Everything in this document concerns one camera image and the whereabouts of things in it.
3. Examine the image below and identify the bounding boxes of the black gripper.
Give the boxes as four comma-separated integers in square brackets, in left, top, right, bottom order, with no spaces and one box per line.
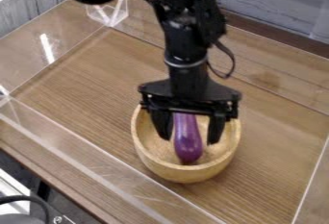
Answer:
[138,58,242,145]

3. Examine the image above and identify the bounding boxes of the purple toy eggplant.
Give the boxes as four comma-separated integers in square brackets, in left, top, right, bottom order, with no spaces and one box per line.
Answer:
[174,113,203,163]

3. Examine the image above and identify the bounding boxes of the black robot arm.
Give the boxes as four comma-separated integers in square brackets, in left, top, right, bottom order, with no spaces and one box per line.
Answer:
[75,0,242,144]

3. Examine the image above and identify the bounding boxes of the oval wooden bowl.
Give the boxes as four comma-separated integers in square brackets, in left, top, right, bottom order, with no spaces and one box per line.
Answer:
[131,106,242,184]

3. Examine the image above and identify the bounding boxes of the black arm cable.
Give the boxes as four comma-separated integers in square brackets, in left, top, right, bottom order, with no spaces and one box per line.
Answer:
[207,39,237,80]

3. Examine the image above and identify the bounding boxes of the clear acrylic enclosure walls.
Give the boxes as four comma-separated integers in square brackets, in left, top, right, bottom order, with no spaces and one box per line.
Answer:
[0,0,329,224]

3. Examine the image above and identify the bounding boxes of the clear acrylic corner bracket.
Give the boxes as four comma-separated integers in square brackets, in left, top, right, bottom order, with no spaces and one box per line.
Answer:
[86,0,129,28]

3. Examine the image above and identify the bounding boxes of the black cable bottom left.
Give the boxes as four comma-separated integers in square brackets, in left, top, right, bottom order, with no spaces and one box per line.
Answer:
[0,194,47,224]

